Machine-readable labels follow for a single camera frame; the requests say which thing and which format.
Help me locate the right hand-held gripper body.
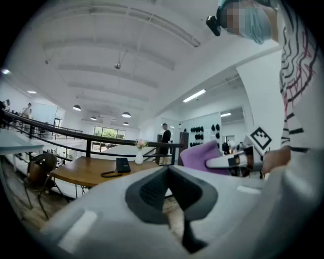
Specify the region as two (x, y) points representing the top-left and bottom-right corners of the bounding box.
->
(227, 126), (273, 178)

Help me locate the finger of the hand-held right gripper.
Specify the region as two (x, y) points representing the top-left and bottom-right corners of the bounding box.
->
(205, 155), (244, 169)

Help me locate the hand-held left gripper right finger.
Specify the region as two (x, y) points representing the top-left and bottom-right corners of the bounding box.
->
(168, 148), (323, 259)

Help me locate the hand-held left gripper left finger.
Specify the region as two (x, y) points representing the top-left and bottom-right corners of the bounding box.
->
(40, 165), (193, 259)

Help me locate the purple cloth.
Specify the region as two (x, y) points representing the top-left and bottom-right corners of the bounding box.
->
(179, 140), (230, 176)

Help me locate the person's right forearm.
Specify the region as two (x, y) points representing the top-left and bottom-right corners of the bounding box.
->
(262, 146), (292, 176)

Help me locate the black rectangular device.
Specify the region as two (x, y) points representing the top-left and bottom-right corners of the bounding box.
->
(115, 157), (132, 174)

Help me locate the dark brown cabinet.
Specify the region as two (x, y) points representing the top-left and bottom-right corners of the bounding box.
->
(179, 131), (189, 166)

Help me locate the dark brown tall stand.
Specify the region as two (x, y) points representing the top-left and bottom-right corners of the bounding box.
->
(156, 134), (163, 165)

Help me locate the white black-striped shirt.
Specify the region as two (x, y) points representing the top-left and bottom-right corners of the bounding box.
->
(277, 10), (321, 155)

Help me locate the dark curved railing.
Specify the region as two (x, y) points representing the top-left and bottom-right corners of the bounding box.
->
(0, 108), (184, 165)

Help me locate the large window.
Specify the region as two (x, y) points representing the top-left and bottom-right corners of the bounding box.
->
(93, 125), (127, 140)

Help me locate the black walkway railing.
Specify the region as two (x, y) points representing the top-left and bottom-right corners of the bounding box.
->
(35, 123), (84, 141)

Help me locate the blue face mask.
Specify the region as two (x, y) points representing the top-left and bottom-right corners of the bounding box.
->
(237, 4), (273, 46)

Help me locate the group of black wall-hung devices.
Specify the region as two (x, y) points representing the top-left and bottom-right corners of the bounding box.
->
(189, 123), (221, 149)

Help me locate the white wall board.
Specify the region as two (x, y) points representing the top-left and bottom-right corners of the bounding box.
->
(32, 102), (59, 125)

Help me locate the black head-worn camera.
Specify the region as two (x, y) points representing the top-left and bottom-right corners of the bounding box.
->
(205, 6), (223, 37)

